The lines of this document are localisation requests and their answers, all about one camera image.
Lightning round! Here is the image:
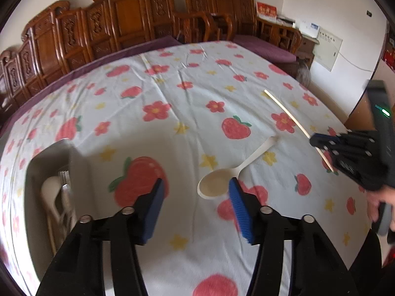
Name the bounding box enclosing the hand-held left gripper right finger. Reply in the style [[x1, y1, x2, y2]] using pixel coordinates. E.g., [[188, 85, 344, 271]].
[[228, 177, 360, 296]]

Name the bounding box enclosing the metal fork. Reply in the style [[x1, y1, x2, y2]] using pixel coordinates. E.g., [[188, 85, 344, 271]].
[[58, 169, 72, 210]]

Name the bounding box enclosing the grey fluffy duster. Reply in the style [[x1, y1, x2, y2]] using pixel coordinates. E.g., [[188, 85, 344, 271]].
[[296, 61, 312, 84]]

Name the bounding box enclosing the person's right hand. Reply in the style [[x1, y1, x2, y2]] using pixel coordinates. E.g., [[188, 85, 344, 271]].
[[366, 187, 395, 232]]

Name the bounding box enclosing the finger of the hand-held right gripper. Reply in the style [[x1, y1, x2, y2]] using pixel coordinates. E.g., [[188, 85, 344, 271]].
[[321, 148, 386, 190], [309, 131, 375, 149]]

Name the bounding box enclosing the short purple seat cushion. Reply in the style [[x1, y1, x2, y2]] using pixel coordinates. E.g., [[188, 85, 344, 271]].
[[233, 34, 297, 64]]

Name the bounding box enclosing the white box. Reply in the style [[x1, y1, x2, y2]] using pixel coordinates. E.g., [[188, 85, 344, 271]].
[[295, 19, 320, 39]]

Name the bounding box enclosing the white plastic spoon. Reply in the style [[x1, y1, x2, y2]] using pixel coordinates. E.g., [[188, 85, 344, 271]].
[[197, 136, 278, 200], [41, 176, 70, 222]]

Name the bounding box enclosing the white rectangular utensil container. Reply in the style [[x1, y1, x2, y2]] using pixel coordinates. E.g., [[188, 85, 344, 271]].
[[23, 140, 93, 287]]

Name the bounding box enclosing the light wooden chopstick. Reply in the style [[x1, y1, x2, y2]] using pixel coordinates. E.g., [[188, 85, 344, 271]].
[[264, 89, 335, 172]]

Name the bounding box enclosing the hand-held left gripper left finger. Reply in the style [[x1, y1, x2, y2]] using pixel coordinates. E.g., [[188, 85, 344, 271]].
[[35, 178, 165, 296]]

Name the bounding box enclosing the small wooden side cabinet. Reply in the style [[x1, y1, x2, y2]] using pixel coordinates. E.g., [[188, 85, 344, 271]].
[[296, 35, 316, 68]]

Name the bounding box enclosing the short carved wooden bench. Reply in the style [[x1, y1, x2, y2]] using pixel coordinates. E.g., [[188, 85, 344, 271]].
[[184, 0, 303, 54]]

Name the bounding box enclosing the long carved wooden bench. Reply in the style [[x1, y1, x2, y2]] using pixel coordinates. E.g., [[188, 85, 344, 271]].
[[0, 0, 218, 111]]

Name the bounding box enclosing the white wall panel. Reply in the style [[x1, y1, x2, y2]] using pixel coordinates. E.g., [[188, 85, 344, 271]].
[[312, 26, 344, 72]]

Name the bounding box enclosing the red box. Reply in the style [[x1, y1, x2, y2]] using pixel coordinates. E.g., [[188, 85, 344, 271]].
[[256, 1, 277, 23]]

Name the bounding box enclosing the person's dark clothing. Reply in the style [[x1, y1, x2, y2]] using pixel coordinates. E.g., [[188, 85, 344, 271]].
[[349, 231, 395, 296]]

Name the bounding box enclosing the white wall cable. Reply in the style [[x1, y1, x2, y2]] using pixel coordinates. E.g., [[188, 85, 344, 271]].
[[338, 52, 375, 72]]

